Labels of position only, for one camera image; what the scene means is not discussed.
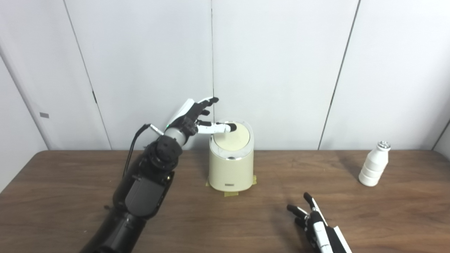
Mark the cream-colored lidded bin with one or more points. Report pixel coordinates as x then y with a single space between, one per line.
231 165

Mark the black wall panel hinge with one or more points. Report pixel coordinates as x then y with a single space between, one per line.
94 97

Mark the small white plastic bottle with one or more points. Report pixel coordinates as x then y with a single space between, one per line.
373 168

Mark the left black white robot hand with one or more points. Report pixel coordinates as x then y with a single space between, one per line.
186 117

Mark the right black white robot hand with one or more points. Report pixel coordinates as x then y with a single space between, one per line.
321 235

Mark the small grey wall label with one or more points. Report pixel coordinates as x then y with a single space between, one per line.
44 115

